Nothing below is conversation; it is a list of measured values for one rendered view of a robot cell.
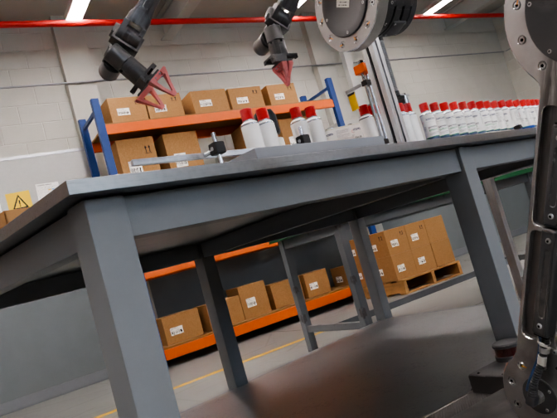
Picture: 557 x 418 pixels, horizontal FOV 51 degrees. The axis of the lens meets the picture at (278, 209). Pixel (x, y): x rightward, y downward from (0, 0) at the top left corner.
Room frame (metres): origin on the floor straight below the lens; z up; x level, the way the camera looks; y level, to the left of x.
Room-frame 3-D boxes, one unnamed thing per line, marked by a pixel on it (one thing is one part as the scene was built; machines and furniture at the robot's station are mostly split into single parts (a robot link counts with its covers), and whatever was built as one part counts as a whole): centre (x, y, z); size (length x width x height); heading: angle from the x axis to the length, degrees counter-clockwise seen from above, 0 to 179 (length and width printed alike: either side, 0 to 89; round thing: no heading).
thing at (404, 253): (6.35, -1.00, 0.32); 1.20 x 0.83 x 0.64; 31
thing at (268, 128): (1.62, -0.03, 0.98); 0.05 x 0.05 x 0.20
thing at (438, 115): (2.25, -0.70, 0.98); 0.05 x 0.05 x 0.20
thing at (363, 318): (3.98, -0.88, 0.40); 1.90 x 0.75 x 0.80; 122
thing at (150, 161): (1.63, -0.10, 0.95); 1.07 x 0.01 x 0.01; 133
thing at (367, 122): (1.94, -0.37, 0.98); 0.05 x 0.05 x 0.20
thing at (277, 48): (1.87, -0.14, 1.32); 0.10 x 0.07 x 0.07; 122
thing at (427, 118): (2.19, -0.64, 0.98); 0.05 x 0.05 x 0.20
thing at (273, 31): (1.87, -0.14, 1.38); 0.07 x 0.06 x 0.07; 32
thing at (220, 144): (1.38, 0.12, 0.91); 0.07 x 0.03 x 0.17; 43
